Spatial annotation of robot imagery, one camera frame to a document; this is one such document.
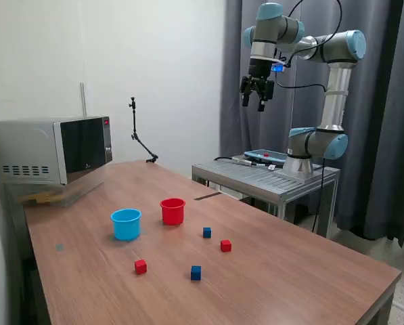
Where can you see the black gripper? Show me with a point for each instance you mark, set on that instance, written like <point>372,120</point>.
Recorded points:
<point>260,69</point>

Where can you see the blue cube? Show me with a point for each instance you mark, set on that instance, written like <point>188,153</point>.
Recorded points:
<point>196,273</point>
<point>207,233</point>

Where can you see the silver blue UR5e robot arm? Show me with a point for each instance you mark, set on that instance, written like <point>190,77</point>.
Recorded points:
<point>335,98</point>

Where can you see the blue teach pendant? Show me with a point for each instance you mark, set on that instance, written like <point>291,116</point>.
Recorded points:
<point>259,155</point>

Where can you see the grey metal robot stand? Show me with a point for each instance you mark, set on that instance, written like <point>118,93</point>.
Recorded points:
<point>256,179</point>

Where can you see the metal strip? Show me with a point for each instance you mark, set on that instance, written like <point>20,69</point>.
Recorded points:
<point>206,196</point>

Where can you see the grey curtain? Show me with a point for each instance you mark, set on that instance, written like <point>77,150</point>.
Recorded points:
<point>384,101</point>

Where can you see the red plastic cup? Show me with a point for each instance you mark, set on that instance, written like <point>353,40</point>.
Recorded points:
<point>173,215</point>

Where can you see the red cube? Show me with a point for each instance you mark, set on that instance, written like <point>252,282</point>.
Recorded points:
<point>140,266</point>
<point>225,246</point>

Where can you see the blue plastic cup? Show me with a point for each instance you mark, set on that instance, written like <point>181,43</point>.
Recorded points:
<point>127,228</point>

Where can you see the silver microwave oven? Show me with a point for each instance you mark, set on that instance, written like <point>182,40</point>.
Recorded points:
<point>25,145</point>

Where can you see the wooden block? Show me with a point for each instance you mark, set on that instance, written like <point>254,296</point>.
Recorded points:
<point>41,199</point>

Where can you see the round blue table sticker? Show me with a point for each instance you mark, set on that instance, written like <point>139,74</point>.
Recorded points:
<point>59,248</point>

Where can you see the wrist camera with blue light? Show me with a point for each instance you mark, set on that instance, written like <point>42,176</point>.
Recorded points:
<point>277,67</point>

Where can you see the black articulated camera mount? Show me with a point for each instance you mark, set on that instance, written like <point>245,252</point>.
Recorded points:
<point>134,122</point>

